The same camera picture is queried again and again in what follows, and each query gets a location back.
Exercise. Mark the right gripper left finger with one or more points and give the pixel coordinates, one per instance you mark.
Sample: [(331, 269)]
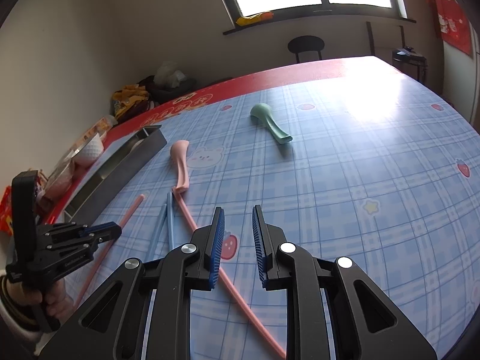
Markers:
[(143, 309)]

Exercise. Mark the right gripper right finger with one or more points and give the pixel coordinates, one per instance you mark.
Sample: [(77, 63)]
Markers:
[(334, 310)]

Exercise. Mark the blue chopstick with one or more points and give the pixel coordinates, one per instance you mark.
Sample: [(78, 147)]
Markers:
[(156, 233), (170, 221)]

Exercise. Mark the long pink chopstick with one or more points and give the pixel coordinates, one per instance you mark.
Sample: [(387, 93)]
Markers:
[(225, 280)]

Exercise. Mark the pink spoon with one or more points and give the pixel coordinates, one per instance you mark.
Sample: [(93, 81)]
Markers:
[(178, 154)]

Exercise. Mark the white sleeve forearm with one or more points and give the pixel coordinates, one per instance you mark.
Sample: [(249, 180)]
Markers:
[(18, 319)]

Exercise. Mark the person's left hand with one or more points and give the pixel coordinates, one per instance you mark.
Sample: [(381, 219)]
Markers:
[(58, 303)]

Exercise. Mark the plastic-covered bowl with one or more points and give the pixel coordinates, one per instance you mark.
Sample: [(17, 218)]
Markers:
[(61, 178)]

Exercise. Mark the white textured bowl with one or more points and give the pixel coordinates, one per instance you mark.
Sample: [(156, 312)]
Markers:
[(89, 151)]

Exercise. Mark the tissue pack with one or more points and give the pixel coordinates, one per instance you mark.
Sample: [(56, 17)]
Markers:
[(101, 127)]

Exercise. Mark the blue plaid table mat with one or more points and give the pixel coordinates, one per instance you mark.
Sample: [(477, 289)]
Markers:
[(384, 173)]

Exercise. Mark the steel utensil tray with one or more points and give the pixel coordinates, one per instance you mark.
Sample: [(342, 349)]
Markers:
[(101, 188)]

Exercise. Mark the yellow clothes pile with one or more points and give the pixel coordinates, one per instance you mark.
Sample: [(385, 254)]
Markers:
[(129, 102)]

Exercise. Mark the green spoon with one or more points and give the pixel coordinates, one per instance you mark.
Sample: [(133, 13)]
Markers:
[(263, 112)]

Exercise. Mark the white plastic bag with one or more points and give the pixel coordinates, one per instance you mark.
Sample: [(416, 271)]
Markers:
[(168, 75)]

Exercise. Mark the black rice cooker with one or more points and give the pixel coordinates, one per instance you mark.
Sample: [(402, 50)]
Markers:
[(407, 61)]

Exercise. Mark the black round chair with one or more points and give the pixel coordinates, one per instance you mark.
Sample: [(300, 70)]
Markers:
[(306, 43)]

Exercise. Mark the white refrigerator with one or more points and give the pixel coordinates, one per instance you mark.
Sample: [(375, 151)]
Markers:
[(461, 78)]

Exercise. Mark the yellow cloth on sill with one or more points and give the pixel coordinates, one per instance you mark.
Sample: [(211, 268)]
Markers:
[(245, 21)]

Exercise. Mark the red cloth on fridge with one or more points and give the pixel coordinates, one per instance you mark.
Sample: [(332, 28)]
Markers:
[(453, 25)]

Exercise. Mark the black folding frame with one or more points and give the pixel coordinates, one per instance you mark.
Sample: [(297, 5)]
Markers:
[(384, 36)]

